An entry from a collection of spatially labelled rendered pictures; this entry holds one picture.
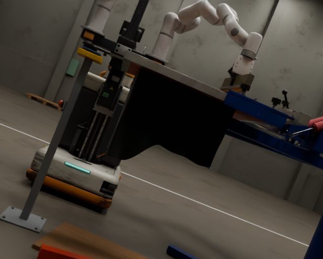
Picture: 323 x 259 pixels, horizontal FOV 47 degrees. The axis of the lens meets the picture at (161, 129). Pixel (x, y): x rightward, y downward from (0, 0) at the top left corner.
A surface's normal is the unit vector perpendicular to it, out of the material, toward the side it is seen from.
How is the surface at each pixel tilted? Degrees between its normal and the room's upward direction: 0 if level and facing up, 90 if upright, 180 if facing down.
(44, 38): 90
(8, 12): 90
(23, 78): 90
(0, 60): 90
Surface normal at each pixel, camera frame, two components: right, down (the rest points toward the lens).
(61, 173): 0.08, 0.05
